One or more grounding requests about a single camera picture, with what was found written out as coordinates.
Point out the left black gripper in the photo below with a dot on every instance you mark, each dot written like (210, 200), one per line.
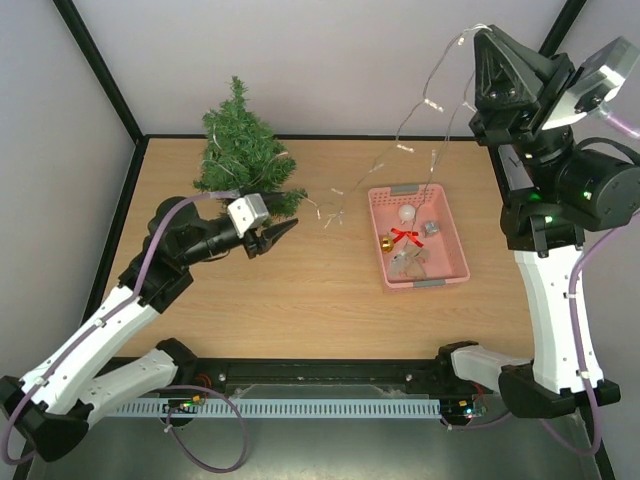
(267, 238)

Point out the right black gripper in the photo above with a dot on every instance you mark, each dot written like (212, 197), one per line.
(521, 113)

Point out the clear string lights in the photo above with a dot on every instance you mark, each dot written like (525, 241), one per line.
(294, 198)

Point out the small green christmas tree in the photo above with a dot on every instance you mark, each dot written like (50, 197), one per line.
(241, 150)

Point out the clear battery box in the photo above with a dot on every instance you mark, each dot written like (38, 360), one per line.
(400, 264)

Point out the pink plastic basket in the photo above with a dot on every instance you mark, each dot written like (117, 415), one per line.
(446, 265)

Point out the silver gift box ornament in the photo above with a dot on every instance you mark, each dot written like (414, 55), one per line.
(430, 229)

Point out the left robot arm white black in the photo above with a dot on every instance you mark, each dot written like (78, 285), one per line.
(54, 405)

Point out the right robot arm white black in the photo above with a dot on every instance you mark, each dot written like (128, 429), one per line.
(554, 190)

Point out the white ball ornament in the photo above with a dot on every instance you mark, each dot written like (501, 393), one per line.
(406, 213)

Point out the red ribbon bow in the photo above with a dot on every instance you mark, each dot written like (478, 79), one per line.
(408, 235)

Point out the burlap bow ornament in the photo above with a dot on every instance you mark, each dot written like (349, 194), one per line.
(416, 270)

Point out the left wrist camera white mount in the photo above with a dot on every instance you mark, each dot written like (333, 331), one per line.
(247, 212)

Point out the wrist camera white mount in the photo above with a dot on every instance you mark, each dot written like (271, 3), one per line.
(247, 212)
(596, 82)

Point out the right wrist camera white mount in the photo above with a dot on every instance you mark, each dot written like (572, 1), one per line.
(596, 82)

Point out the black aluminium rail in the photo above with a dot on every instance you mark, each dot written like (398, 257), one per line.
(423, 376)

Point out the light blue cable duct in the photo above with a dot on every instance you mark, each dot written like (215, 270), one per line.
(315, 409)

